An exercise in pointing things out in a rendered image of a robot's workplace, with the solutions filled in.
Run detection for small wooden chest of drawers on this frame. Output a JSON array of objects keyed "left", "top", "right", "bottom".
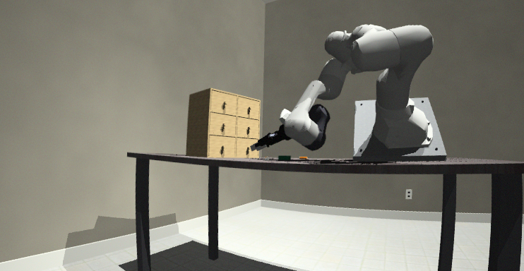
[{"left": 186, "top": 88, "right": 261, "bottom": 157}]

